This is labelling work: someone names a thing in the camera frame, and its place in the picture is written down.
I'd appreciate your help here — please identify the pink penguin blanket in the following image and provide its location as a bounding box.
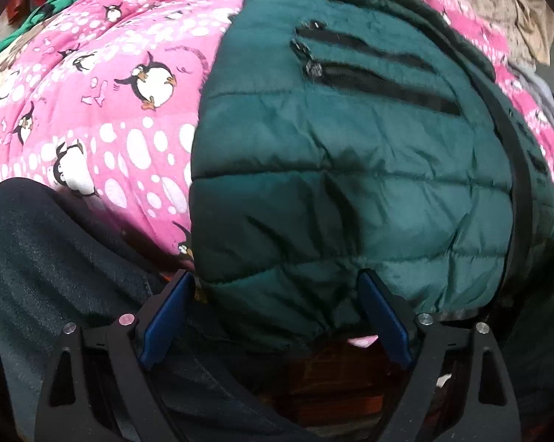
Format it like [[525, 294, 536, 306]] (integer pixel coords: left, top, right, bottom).
[[0, 0, 554, 263]]

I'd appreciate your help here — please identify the dark orange patterned object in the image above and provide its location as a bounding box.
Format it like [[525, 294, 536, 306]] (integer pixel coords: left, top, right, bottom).
[[263, 343, 409, 429]]

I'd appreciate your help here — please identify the green puffer jacket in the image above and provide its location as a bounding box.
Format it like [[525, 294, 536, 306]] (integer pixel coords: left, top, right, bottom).
[[189, 0, 554, 424]]

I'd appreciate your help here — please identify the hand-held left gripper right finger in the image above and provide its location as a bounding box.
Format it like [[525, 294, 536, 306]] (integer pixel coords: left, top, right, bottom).
[[357, 269, 523, 442]]

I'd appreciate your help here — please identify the grey garment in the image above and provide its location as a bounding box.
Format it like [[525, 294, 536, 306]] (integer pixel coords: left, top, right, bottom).
[[507, 62, 554, 125]]

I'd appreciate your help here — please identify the green cloth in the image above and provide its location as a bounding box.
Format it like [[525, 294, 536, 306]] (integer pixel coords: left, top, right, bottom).
[[0, 0, 98, 71]]

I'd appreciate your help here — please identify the person's dark pants leg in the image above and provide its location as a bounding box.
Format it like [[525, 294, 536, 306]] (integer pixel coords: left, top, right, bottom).
[[0, 178, 315, 442]]

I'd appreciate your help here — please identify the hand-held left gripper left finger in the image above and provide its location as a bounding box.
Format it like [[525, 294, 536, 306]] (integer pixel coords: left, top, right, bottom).
[[34, 269, 196, 442]]

